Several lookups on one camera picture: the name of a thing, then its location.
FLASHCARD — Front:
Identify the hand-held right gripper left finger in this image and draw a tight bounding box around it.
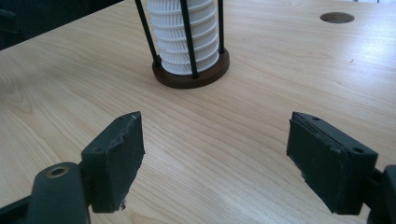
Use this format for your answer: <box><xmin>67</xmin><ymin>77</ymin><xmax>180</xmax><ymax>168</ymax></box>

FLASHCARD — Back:
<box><xmin>80</xmin><ymin>111</ymin><xmax>146</xmax><ymax>215</ymax></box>

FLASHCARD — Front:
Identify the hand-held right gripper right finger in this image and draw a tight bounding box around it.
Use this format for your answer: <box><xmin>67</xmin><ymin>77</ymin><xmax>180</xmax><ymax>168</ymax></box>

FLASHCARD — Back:
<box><xmin>286</xmin><ymin>111</ymin><xmax>379</xmax><ymax>216</ymax></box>

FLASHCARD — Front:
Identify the black wire cup holder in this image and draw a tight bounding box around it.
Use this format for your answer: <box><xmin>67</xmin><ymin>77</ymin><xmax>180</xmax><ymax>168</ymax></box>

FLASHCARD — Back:
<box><xmin>134</xmin><ymin>0</ymin><xmax>231</xmax><ymax>90</ymax></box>

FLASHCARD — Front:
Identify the stack of white paper cups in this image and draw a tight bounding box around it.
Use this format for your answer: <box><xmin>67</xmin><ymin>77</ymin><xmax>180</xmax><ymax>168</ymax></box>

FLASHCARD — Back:
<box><xmin>146</xmin><ymin>0</ymin><xmax>220</xmax><ymax>77</ymax></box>

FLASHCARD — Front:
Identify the dark curtain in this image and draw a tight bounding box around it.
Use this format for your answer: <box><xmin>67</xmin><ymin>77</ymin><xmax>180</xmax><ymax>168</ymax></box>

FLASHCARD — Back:
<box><xmin>0</xmin><ymin>0</ymin><xmax>125</xmax><ymax>51</ymax></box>

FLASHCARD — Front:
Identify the dark round cable grommet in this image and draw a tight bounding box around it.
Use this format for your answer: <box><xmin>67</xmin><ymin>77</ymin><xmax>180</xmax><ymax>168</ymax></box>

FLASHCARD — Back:
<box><xmin>319</xmin><ymin>11</ymin><xmax>356</xmax><ymax>24</ymax></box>

